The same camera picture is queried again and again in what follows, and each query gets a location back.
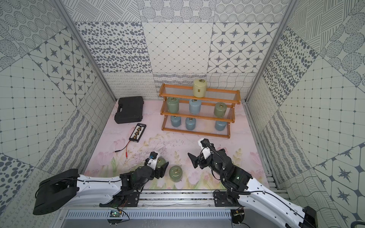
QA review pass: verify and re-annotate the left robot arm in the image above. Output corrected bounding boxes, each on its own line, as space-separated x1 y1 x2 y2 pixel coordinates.
32 153 169 215

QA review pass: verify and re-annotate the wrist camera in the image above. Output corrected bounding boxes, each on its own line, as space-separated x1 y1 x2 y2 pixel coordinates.
145 152 158 170
202 147 211 160

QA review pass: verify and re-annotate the black plastic tool case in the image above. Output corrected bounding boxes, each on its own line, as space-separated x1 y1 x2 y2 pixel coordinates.
114 96 144 124

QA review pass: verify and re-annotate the floral pink table mat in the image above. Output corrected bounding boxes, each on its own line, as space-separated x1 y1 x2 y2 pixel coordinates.
84 100 269 190

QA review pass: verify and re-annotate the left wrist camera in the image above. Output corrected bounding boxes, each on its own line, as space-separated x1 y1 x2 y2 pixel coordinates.
145 152 158 170

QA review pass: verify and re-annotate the aluminium mounting rail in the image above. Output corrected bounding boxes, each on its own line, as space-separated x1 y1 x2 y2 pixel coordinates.
56 189 257 210

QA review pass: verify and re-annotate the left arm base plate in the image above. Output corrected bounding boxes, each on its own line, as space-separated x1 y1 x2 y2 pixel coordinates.
99 192 140 208

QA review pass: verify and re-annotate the blue canister middle centre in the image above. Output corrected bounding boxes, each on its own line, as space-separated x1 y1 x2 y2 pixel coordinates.
189 99 202 115

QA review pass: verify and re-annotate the red black test lead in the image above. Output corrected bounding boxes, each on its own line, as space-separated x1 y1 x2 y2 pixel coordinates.
114 141 130 153

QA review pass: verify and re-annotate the black battery holder tray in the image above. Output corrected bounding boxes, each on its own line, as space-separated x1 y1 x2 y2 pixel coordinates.
129 123 147 143

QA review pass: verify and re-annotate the green circuit board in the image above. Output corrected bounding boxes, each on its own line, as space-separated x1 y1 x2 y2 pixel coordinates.
107 211 123 224

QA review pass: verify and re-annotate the cream yellow canister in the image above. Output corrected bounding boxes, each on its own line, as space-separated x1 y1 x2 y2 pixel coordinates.
193 79 207 98

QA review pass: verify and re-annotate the blue canister bottom left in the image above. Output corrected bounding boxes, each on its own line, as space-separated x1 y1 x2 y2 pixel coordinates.
171 116 182 127

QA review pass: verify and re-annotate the black connector module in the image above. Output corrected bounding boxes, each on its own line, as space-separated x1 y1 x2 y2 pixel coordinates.
231 207 245 224

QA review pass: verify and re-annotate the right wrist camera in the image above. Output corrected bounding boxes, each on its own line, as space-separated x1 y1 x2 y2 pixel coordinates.
202 147 211 160

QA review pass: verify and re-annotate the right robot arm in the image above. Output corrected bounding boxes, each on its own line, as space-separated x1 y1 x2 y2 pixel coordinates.
188 138 317 228

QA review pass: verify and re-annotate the blue canister bottom centre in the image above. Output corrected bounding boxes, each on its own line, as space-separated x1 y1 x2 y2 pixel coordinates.
185 117 196 131

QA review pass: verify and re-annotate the green canister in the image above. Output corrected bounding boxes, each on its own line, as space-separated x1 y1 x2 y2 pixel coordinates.
156 157 166 169
213 102 227 118
169 165 183 182
166 97 179 114

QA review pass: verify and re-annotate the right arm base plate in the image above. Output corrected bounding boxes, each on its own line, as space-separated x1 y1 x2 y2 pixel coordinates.
213 190 240 207

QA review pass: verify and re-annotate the wooden three-tier shelf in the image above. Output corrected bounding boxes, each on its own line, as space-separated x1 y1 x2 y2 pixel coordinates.
159 83 241 139

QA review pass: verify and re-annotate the blue canister bottom right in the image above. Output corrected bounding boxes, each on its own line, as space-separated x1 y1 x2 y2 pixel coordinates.
215 121 227 131

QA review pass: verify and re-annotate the blue canister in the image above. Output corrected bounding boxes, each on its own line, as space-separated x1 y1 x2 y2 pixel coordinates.
215 121 227 131
189 99 202 115
185 117 196 131
171 116 182 127

